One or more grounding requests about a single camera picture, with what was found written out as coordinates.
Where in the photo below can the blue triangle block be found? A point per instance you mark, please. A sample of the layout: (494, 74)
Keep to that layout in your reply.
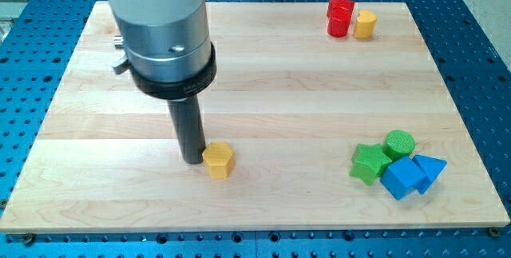
(432, 167)

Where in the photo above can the red circle block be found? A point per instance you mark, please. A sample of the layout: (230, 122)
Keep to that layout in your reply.
(339, 21)

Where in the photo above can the green star block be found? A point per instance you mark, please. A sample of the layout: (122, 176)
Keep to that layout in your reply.
(368, 163)

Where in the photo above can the wooden board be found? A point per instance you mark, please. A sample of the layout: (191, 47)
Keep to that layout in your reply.
(291, 102)

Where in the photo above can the yellow heart block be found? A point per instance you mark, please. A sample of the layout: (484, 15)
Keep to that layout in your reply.
(365, 24)

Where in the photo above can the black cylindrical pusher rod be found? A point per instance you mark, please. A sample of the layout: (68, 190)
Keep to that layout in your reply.
(187, 123)

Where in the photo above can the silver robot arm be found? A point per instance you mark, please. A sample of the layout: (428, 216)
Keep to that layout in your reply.
(167, 45)

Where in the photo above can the blue cube block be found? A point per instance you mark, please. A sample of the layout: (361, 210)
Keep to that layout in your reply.
(402, 177)

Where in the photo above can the green circle block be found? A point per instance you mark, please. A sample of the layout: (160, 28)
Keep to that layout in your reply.
(398, 144)

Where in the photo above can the red star block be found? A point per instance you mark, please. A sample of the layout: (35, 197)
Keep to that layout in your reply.
(340, 6)

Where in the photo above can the blue perforated metal table frame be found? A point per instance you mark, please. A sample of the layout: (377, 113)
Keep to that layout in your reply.
(36, 52)

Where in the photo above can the yellow hexagon block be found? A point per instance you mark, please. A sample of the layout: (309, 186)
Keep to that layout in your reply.
(219, 160)

